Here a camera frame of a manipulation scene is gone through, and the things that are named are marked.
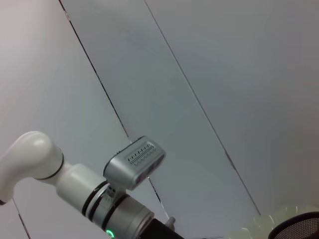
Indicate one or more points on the black mesh pen holder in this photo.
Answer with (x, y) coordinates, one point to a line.
(296, 226)

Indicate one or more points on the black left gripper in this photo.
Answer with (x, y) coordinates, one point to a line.
(159, 231)

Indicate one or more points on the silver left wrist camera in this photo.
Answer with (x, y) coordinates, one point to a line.
(139, 161)

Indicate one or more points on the pale green fruit plate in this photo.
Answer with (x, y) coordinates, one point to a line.
(259, 224)

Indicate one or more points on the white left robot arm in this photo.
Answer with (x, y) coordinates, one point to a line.
(74, 184)

